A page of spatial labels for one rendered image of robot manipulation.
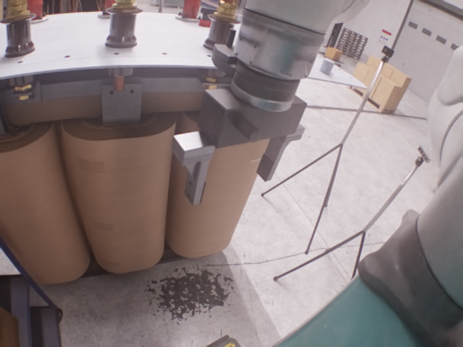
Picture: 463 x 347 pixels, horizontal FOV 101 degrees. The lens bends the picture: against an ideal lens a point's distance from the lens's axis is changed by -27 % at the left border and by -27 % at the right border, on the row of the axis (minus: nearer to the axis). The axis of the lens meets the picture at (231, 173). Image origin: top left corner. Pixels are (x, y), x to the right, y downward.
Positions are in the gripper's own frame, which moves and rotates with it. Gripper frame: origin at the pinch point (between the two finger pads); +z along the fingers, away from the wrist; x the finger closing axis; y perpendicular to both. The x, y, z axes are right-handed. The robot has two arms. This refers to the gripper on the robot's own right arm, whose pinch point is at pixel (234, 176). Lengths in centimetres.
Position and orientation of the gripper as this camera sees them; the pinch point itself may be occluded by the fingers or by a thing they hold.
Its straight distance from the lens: 38.5
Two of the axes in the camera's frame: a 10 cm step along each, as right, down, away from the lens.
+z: -2.3, 7.3, 6.4
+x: 8.0, -2.2, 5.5
